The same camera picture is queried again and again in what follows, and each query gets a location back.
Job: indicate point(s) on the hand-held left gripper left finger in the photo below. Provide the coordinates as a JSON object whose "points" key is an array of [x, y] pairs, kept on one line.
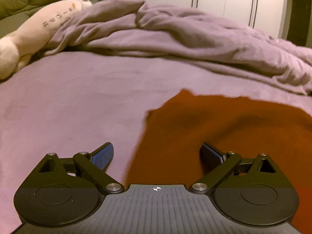
{"points": [[103, 154]]}

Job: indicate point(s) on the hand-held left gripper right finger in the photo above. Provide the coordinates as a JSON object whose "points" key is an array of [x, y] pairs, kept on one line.
{"points": [[211, 154]]}

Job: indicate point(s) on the rust brown knit cardigan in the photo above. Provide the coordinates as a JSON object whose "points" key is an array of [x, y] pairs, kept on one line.
{"points": [[219, 126]]}

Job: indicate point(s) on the crumpled purple duvet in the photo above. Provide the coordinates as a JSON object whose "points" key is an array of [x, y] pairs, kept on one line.
{"points": [[182, 34]]}

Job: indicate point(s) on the white plush toy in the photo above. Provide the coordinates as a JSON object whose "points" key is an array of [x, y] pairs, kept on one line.
{"points": [[36, 26]]}

